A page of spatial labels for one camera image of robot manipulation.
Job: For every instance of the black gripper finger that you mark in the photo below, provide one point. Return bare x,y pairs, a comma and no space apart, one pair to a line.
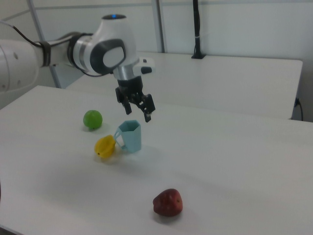
148,105
127,106

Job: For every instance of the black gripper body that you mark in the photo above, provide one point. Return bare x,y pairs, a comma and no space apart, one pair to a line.
129,86

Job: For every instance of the teal hexagonal mug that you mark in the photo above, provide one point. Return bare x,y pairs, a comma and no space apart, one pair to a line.
132,138

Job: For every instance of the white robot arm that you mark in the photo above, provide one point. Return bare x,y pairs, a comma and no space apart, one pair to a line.
112,36

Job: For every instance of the green apple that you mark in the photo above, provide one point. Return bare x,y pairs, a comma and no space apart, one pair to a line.
92,120

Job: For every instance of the yellow starfruit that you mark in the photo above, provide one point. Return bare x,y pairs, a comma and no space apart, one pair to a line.
105,147

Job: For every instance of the black pole with base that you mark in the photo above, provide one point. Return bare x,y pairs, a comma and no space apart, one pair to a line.
197,29

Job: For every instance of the red apple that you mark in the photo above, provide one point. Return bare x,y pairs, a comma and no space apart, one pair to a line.
168,202

